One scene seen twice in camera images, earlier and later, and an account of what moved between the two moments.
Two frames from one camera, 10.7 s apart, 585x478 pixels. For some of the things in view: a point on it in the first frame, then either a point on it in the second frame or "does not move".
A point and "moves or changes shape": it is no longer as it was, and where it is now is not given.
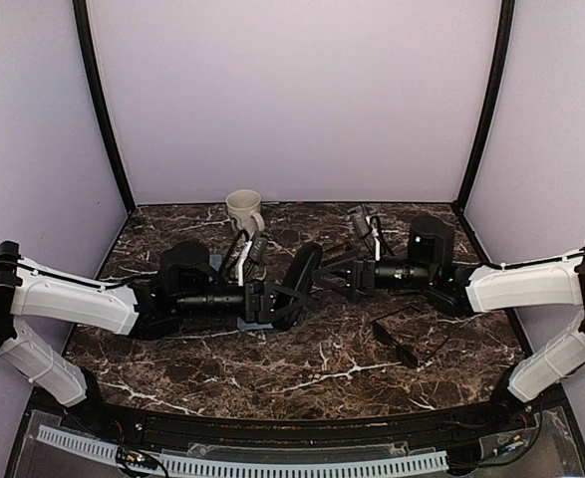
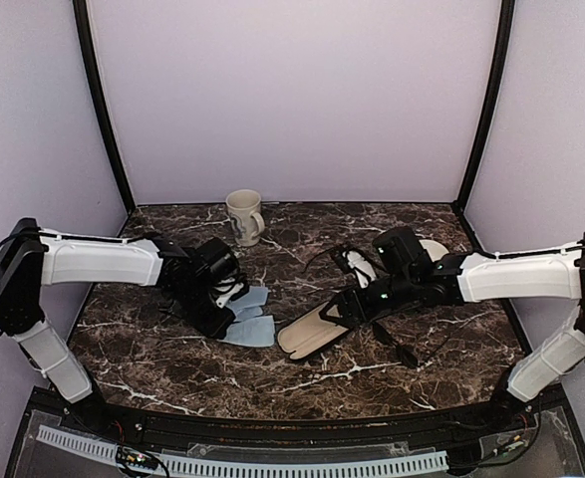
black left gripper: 259,305 to 216,329
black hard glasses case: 296,285 to 312,330
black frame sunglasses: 405,354 does not move
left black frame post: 102,102 does not move
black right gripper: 362,276 to 347,307
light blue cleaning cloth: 252,326 moves or changes shape
